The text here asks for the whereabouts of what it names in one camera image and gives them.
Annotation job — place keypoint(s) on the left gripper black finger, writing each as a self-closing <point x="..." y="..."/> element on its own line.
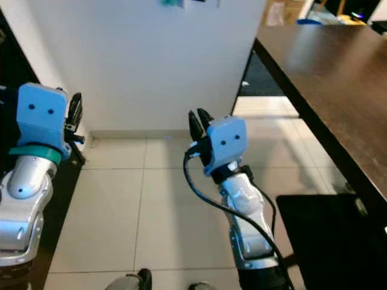
<point x="75" y="112"/>

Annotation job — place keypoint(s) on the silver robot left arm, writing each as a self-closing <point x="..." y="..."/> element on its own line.
<point x="24" y="199"/>

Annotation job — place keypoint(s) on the dark brown wooden table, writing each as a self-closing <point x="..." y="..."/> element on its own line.
<point x="332" y="78"/>

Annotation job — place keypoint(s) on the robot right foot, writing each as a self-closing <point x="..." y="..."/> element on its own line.
<point x="199" y="286"/>

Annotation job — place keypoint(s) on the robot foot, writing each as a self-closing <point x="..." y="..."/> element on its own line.
<point x="133" y="281"/>
<point x="199" y="286"/>

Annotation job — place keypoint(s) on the blue and yellow object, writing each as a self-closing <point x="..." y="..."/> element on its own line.
<point x="317" y="21"/>

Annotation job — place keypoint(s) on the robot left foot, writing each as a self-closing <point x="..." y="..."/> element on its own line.
<point x="133" y="281"/>

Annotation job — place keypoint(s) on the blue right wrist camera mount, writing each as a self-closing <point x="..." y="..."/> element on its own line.
<point x="227" y="139"/>

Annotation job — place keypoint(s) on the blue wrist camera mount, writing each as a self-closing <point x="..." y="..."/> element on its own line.
<point x="227" y="139"/>
<point x="39" y="115"/>

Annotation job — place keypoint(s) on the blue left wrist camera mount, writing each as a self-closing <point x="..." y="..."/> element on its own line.
<point x="39" y="115"/>

